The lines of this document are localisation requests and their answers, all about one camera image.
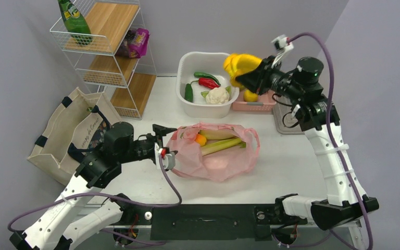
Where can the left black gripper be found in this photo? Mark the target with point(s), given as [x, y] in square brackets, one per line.
[160, 132]

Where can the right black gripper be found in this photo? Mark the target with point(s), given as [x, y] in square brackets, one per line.
[257, 80]

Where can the yellow food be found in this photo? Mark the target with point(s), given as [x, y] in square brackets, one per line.
[239, 64]

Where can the orange yellow mango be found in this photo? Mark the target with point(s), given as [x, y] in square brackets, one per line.
[201, 140]

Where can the beige canvas tote bag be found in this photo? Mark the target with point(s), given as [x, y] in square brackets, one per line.
[78, 120]

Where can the pink plastic grocery bag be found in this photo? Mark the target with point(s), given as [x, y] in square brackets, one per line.
[217, 166]

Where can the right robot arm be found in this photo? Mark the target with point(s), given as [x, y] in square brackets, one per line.
[346, 200]

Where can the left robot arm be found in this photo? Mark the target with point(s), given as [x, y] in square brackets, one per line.
[58, 227]

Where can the pink plastic basket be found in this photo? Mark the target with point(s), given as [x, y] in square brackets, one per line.
[265, 103]

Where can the yellow lemon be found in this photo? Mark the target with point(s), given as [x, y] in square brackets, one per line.
[249, 96]

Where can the metal tray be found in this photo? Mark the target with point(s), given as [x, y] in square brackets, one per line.
[285, 123]

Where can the white cauliflower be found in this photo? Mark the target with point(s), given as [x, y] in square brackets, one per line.
[219, 95]

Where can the white plastic tub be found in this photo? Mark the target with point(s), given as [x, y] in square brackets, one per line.
[211, 63]

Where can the red chili pepper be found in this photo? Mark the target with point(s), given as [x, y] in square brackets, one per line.
[207, 82]

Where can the dark green cucumber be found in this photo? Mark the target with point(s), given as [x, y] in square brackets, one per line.
[188, 93]

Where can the long green chili pepper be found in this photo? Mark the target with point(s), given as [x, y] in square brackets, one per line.
[199, 74]

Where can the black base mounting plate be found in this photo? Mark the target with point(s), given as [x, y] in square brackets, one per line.
[210, 221]

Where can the purple snack packet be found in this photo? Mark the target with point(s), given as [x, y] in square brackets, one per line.
[134, 44]

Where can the green glass bottle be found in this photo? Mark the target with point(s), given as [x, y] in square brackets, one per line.
[75, 23]

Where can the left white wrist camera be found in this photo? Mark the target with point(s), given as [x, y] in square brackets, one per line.
[168, 158]

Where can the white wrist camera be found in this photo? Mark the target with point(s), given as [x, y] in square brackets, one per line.
[283, 46]
[168, 158]

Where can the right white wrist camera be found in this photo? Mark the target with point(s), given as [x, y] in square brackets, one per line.
[283, 46]

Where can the white wire wooden shelf rack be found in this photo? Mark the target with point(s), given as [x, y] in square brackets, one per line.
[127, 81]

